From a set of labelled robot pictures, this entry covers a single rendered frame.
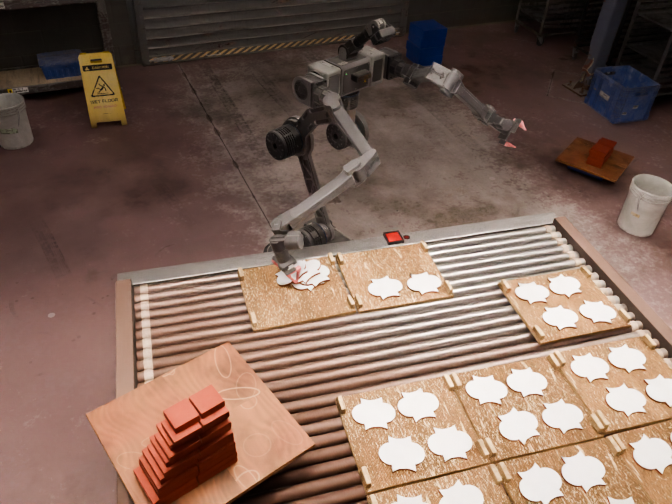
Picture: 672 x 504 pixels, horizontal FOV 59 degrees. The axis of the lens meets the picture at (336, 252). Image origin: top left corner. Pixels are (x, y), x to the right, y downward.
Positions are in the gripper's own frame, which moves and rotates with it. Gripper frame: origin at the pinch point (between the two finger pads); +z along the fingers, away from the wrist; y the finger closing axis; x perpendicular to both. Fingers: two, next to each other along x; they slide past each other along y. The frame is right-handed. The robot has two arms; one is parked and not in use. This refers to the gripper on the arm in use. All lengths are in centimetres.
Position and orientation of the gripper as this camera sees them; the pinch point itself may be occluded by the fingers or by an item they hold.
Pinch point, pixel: (290, 275)
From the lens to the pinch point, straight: 245.2
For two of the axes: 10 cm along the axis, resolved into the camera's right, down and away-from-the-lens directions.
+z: 2.4, 7.6, 6.1
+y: -5.3, -4.2, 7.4
